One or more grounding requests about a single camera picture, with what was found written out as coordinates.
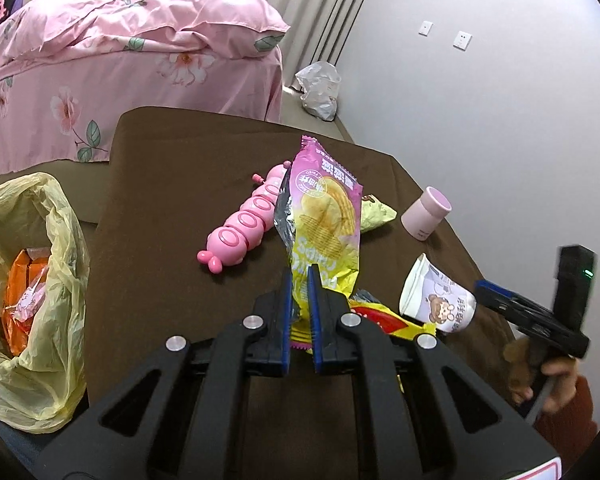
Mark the pink cylindrical cup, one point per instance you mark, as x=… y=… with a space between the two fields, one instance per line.
x=422 y=215

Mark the yellow plastic bag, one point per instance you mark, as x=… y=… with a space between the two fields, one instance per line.
x=62 y=260

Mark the pink floral bed sheet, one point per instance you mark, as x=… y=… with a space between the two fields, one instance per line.
x=130 y=90

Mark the pink caterpillar toy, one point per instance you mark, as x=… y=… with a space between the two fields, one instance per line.
x=245 y=225

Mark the yellow red snack wrapper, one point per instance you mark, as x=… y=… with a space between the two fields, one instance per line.
x=385 y=317

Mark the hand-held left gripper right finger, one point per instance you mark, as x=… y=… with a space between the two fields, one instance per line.
x=316 y=320

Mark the person's right forearm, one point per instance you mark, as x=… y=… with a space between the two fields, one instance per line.
x=575 y=425

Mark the white plastic bag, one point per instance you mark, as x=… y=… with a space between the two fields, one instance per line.
x=320 y=87

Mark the white wall socket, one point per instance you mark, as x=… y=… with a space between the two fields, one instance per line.
x=462 y=39
x=425 y=27

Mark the pink candy wrapper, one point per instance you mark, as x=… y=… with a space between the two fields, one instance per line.
x=30 y=300

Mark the pink yellow chips packet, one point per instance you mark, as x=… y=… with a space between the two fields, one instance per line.
x=325 y=210

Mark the white bear print paper cup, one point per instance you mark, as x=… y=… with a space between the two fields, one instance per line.
x=440 y=300

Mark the yellow-green snack wrapper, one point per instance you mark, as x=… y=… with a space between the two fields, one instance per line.
x=377 y=215

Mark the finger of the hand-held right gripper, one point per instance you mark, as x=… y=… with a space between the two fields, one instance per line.
x=510 y=305

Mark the person's right hand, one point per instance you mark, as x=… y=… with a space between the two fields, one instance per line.
x=562 y=380

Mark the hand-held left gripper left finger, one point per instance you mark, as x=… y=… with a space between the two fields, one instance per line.
x=285 y=320

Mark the orange snack packet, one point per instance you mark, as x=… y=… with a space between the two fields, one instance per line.
x=22 y=280

